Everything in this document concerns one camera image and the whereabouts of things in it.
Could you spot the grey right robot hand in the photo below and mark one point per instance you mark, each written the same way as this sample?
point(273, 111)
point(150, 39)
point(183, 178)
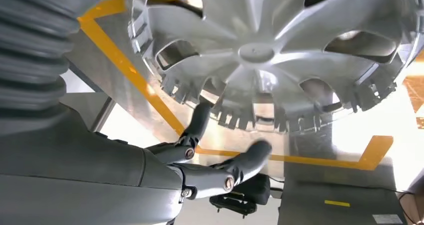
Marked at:
point(82, 177)

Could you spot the steel workbench table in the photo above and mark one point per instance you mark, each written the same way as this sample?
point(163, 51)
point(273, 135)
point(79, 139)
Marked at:
point(99, 71)

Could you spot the yellow tape table square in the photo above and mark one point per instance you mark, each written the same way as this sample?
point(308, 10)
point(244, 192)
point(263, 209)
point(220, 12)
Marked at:
point(145, 90)

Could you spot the black device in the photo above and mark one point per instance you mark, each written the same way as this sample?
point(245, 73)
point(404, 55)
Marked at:
point(251, 188)

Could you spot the grey device yellow label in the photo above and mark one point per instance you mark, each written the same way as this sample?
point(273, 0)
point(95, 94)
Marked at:
point(331, 197)

